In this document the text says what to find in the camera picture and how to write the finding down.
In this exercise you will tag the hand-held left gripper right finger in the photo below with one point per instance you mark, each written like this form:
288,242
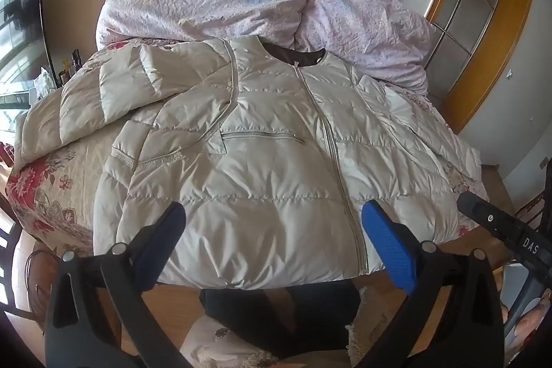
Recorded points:
388,243

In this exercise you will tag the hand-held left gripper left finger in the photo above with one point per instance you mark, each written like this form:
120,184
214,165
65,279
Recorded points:
166,223

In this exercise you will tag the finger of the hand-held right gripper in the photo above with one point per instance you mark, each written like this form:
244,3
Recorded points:
474,208

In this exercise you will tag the beige puffer jacket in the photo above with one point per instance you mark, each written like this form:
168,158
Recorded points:
267,161

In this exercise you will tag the floral bedsheet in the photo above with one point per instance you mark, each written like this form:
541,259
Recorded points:
69,174

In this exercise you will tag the person's dark trouser legs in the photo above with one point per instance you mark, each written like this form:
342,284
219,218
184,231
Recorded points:
280,312

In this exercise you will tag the round wooden stool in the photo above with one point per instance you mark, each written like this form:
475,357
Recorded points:
39,277

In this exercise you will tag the dark wooden chair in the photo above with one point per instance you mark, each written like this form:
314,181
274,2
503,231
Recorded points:
8,247

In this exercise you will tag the dark small bottle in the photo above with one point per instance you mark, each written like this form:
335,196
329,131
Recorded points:
76,59

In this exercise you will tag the clear plastic bag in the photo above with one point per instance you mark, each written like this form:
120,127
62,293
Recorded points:
43,82

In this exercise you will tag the flat screen television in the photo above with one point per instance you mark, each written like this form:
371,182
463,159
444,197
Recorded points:
21,14

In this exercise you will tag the wooden door frame glass panes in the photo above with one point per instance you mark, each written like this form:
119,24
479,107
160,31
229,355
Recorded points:
513,6

